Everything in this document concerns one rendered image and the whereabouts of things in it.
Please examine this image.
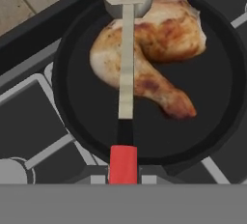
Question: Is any roasted chicken leg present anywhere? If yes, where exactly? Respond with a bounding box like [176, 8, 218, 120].
[89, 0, 207, 121]

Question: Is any grey spatula with red handle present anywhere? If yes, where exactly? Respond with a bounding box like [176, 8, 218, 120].
[100, 0, 158, 185]

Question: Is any black frying pan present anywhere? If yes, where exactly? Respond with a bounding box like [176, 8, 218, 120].
[51, 0, 247, 177]

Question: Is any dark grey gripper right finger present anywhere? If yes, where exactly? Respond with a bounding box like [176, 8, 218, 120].
[137, 164, 181, 185]

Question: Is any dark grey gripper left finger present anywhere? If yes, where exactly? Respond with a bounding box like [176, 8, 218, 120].
[65, 164, 111, 185]

